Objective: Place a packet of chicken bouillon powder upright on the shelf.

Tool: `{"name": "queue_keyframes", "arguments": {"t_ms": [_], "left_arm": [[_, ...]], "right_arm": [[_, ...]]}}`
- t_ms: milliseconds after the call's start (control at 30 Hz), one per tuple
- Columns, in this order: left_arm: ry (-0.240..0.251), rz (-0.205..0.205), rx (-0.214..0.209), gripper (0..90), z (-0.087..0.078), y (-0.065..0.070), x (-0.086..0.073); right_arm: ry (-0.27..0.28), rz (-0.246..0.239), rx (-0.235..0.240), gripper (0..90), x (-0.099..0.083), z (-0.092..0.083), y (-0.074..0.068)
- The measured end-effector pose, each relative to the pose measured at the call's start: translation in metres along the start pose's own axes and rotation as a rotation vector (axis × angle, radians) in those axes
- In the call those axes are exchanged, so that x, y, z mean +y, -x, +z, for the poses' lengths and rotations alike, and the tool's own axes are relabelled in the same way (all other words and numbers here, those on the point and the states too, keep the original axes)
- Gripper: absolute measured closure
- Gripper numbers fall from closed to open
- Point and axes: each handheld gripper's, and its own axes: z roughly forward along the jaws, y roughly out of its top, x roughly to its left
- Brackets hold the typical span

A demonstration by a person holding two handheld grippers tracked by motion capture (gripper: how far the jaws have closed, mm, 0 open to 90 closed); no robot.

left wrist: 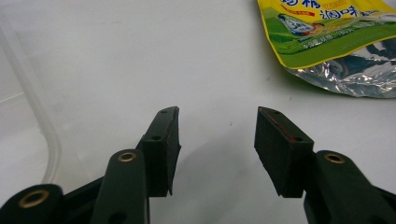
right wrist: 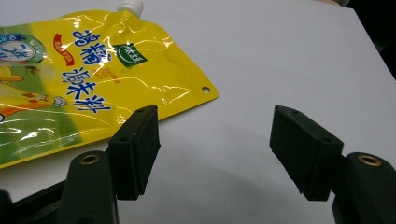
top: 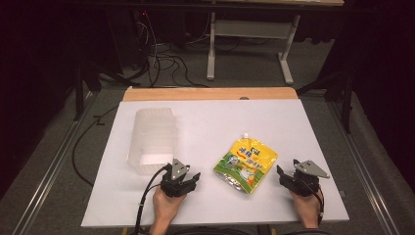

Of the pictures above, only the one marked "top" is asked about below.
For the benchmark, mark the translucent plastic container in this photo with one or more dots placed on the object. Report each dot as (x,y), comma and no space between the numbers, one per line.
(153,137)

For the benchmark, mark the white metal desk frame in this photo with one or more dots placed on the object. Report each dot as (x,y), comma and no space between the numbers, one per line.
(251,29)

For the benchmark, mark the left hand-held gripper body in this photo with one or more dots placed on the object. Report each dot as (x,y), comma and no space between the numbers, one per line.
(176,187)

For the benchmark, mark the white board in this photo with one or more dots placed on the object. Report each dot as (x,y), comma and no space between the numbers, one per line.
(208,124)

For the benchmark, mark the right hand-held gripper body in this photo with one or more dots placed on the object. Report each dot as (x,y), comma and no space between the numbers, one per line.
(305,182)

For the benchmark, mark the yellow spouted pouch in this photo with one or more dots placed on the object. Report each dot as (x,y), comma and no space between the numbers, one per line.
(248,160)

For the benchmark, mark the person's left hand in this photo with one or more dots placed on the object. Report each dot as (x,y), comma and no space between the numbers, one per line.
(166,207)

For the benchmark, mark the person's right hand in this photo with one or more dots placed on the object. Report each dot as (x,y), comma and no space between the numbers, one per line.
(306,209)

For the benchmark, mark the dark computer tower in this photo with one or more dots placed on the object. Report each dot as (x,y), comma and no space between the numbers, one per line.
(130,39)

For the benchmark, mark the black metal stand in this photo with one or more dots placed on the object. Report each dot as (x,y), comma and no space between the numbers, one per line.
(346,98)
(79,94)

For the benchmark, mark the aluminium floor rail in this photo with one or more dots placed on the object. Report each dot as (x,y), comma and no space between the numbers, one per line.
(49,169)
(362,169)

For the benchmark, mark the wooden table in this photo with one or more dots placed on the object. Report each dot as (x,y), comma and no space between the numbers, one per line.
(208,93)

